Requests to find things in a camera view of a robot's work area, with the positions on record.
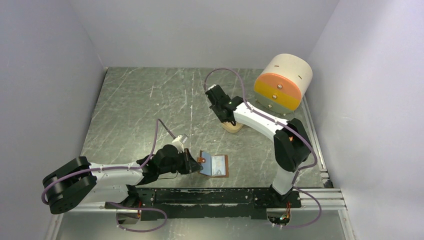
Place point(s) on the beige plastic tray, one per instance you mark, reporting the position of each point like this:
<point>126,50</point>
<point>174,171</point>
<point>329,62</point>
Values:
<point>232,128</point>

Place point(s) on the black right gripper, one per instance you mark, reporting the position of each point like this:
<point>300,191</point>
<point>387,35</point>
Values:
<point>214,107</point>

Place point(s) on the brown leather card holder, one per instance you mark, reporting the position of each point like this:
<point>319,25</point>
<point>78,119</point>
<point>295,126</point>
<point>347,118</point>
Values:
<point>213,166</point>

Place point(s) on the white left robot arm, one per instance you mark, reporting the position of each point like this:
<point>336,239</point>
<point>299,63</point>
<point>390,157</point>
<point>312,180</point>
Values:
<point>82,182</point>

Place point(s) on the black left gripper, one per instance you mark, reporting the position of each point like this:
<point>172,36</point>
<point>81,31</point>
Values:
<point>190,164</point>

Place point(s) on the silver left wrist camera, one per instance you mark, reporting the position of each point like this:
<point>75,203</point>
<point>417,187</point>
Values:
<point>178,142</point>

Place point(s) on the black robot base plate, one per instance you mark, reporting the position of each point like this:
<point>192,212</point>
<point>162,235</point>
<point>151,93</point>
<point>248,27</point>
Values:
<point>197,213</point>

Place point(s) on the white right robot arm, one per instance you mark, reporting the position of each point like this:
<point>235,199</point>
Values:
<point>289,136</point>

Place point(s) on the round pastel drawer box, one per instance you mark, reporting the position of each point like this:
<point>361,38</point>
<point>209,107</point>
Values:
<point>283,83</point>

